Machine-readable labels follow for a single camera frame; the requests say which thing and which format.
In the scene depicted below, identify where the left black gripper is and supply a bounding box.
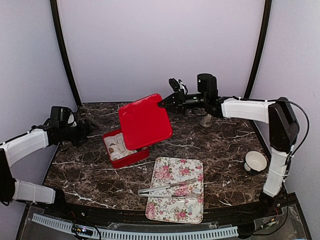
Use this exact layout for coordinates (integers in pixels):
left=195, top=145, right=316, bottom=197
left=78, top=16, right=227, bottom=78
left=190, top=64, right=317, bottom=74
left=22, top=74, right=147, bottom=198
left=59, top=118, right=99, bottom=148

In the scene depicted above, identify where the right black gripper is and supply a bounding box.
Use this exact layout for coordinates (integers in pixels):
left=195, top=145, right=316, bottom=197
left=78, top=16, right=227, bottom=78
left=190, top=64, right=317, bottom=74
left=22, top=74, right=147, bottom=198
left=158, top=88, right=208, bottom=116

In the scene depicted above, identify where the red box lid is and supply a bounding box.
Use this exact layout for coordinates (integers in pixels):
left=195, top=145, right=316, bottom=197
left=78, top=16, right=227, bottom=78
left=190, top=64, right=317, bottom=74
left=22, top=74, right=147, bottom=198
left=118, top=93, right=173, bottom=150

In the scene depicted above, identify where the red chocolate box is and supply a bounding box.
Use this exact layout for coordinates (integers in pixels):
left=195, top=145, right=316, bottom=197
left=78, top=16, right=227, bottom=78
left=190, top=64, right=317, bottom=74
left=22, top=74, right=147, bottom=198
left=102, top=128, right=150, bottom=169

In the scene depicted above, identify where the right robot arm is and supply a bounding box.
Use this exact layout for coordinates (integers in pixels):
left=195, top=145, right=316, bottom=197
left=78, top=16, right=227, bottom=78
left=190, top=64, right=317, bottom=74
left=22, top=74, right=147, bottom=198
left=157, top=73, right=302, bottom=197

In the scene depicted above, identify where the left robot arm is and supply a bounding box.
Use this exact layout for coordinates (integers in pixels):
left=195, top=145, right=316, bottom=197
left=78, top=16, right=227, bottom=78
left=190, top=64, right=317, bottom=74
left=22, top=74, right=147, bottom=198
left=0, top=106, right=95, bottom=218

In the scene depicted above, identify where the white ceramic mug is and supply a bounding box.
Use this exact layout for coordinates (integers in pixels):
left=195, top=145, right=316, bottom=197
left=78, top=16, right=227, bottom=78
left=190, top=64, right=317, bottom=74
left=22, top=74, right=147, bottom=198
left=199, top=114, right=213, bottom=128

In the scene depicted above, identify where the floral rectangular tray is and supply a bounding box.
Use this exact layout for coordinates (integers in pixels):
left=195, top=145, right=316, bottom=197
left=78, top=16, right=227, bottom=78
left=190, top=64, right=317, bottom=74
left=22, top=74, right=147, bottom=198
left=138, top=157, right=204, bottom=224

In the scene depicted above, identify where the white and dark bowl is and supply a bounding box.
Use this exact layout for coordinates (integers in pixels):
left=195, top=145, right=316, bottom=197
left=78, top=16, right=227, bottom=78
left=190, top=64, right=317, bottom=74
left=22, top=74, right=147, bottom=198
left=244, top=151, right=268, bottom=175

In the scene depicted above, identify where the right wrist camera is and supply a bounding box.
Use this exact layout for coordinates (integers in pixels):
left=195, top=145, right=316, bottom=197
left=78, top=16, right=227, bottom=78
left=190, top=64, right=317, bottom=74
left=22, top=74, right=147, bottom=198
left=168, top=78, right=188, bottom=94

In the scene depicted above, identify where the white slotted cable duct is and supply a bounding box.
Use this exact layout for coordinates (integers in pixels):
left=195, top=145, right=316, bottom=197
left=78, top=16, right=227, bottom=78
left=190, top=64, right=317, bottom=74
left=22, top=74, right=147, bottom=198
left=31, top=213, right=239, bottom=240

